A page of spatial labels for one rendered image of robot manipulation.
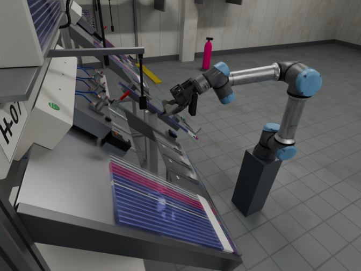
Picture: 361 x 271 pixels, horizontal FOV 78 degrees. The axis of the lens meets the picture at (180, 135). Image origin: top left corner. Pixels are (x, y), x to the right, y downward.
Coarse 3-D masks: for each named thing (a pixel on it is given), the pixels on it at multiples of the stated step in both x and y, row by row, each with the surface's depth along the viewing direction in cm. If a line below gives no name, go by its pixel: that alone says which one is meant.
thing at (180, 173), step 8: (160, 136) 119; (160, 144) 109; (168, 144) 119; (160, 152) 103; (168, 152) 109; (176, 152) 118; (168, 160) 101; (176, 160) 109; (168, 168) 94; (176, 168) 100; (184, 168) 109; (176, 176) 93; (184, 176) 100; (192, 176) 108; (184, 184) 93; (192, 184) 100; (200, 192) 100; (208, 248) 69
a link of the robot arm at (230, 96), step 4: (224, 84) 101; (228, 84) 103; (216, 88) 102; (220, 88) 102; (224, 88) 102; (228, 88) 103; (216, 92) 105; (220, 92) 103; (224, 92) 103; (228, 92) 104; (232, 92) 105; (220, 96) 105; (224, 96) 104; (228, 96) 104; (232, 96) 105; (220, 100) 107; (224, 100) 106; (228, 100) 106; (232, 100) 106
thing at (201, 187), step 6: (180, 150) 124; (186, 156) 118; (186, 162) 116; (192, 168) 112; (192, 174) 110; (198, 180) 106; (198, 186) 104; (204, 192) 100; (210, 198) 97; (216, 210) 92; (222, 222) 88; (228, 234) 84; (234, 240) 82; (234, 246) 80; (240, 252) 79
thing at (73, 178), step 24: (120, 120) 94; (72, 144) 58; (96, 144) 66; (48, 168) 46; (72, 168) 51; (96, 168) 58; (24, 192) 38; (48, 192) 42; (72, 192) 46; (96, 192) 51; (96, 216) 46
